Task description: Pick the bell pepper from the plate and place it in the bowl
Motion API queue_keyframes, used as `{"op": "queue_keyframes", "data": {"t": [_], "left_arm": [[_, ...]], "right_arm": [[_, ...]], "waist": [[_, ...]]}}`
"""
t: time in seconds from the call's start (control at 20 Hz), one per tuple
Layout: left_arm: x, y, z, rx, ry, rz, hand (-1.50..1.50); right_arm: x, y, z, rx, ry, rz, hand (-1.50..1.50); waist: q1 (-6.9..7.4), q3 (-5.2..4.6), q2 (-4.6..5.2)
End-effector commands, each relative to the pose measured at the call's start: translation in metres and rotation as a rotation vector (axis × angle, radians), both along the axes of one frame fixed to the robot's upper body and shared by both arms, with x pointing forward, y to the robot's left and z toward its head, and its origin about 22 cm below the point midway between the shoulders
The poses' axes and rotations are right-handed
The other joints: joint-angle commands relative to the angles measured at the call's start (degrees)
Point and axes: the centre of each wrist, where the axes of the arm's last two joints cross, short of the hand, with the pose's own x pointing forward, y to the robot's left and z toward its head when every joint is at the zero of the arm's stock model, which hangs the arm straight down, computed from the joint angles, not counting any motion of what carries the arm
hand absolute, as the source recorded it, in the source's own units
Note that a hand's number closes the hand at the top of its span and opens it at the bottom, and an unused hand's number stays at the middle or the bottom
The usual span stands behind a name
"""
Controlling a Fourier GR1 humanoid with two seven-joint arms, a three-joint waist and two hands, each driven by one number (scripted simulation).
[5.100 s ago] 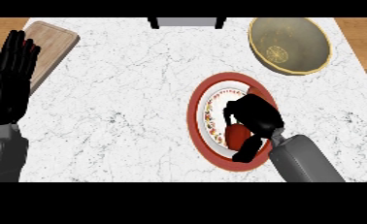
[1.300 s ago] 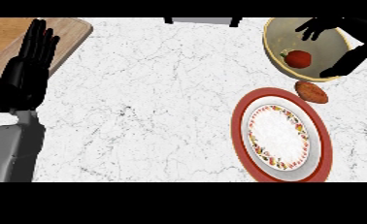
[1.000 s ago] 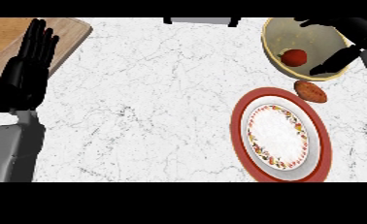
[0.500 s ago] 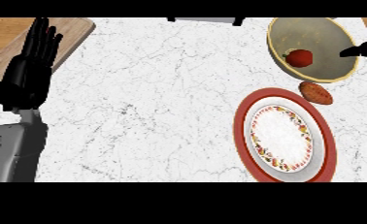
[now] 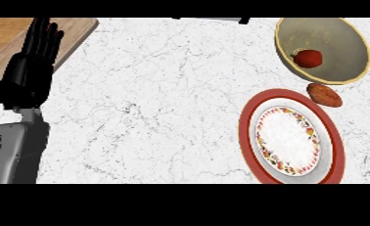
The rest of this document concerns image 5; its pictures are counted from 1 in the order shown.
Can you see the yellow-rimmed grey bowl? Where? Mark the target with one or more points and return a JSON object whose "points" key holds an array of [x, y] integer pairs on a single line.
{"points": [[332, 45]]}

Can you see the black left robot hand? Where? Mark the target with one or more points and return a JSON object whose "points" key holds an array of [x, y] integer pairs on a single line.
{"points": [[28, 70]]}

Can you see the red bell pepper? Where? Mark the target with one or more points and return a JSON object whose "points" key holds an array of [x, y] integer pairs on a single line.
{"points": [[308, 58]]}

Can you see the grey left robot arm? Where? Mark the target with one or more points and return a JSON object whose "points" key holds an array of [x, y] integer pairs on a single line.
{"points": [[21, 148]]}

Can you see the wooden cutting board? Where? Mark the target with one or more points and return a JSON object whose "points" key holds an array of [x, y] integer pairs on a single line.
{"points": [[73, 34]]}

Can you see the brown potato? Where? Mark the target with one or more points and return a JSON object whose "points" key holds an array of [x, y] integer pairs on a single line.
{"points": [[324, 95]]}

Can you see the red-rimmed patterned plate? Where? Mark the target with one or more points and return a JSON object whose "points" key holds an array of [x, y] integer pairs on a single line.
{"points": [[290, 138]]}

